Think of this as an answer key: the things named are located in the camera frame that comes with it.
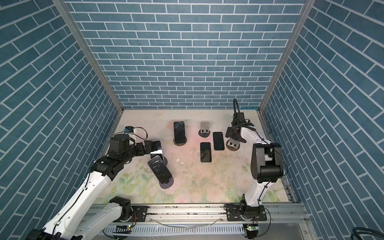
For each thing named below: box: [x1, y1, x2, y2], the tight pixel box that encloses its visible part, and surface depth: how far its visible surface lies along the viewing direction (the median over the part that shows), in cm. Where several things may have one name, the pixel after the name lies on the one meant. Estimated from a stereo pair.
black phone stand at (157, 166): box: [147, 155, 174, 189], surface depth 80 cm
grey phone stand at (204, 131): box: [198, 122, 211, 138], surface depth 104 cm
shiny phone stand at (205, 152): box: [200, 142, 212, 163], surface depth 100 cm
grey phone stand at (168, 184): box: [159, 176, 174, 189], surface depth 84 cm
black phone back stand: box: [173, 121, 188, 146], surface depth 98 cm
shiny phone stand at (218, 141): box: [212, 131, 225, 151], surface depth 104 cm
